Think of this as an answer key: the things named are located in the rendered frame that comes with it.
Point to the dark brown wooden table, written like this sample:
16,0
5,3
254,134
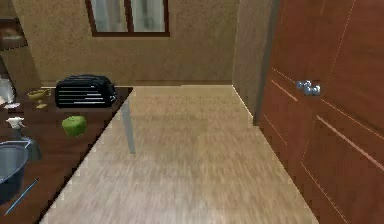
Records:
83,153

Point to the thin blue grey rod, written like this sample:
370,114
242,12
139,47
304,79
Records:
20,197

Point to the reddish brown wooden door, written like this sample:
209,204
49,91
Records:
333,110

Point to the black toaster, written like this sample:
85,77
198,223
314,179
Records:
85,91

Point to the grey spray bottle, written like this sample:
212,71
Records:
20,135

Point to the white crumpled cloth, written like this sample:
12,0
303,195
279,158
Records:
11,106

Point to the brown framed window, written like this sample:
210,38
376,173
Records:
128,16

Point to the green apple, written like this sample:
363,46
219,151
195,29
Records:
74,125

